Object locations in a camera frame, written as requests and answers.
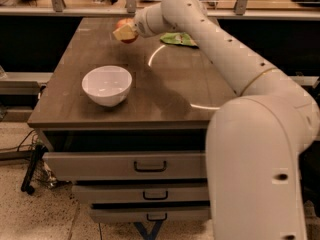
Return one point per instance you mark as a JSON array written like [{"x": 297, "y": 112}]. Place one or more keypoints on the red apple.
[{"x": 128, "y": 21}]

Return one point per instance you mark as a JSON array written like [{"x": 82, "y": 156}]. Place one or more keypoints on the bottom drawer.
[{"x": 150, "y": 214}]

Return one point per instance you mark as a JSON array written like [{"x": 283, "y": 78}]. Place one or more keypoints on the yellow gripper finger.
[{"x": 125, "y": 33}]

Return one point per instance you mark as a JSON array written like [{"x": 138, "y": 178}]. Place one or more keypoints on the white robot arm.
[{"x": 254, "y": 141}]

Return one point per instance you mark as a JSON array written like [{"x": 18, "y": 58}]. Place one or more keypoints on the grey metal railing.
[{"x": 265, "y": 9}]

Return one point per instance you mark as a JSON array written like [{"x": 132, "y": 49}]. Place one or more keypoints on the white ceramic bowl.
[{"x": 107, "y": 85}]

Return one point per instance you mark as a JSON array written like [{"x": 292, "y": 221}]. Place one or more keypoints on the top drawer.
[{"x": 99, "y": 166}]

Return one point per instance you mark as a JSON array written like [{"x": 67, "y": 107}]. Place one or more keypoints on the drawer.
[
  {"x": 141, "y": 193},
  {"x": 150, "y": 214},
  {"x": 99, "y": 166}
]

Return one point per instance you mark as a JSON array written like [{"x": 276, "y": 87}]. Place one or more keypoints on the black wheeled stand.
[{"x": 36, "y": 156}]

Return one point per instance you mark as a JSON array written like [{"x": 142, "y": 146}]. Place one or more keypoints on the green snack bag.
[{"x": 178, "y": 38}]

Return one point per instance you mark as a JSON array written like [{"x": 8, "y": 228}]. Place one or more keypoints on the grey drawer cabinet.
[{"x": 174, "y": 93}]

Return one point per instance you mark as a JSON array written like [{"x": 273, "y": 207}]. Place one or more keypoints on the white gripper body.
[{"x": 141, "y": 24}]

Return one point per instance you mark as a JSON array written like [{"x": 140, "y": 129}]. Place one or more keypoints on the middle drawer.
[{"x": 141, "y": 193}]

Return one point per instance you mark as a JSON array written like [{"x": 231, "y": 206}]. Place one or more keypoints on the blue cross frame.
[{"x": 148, "y": 234}]

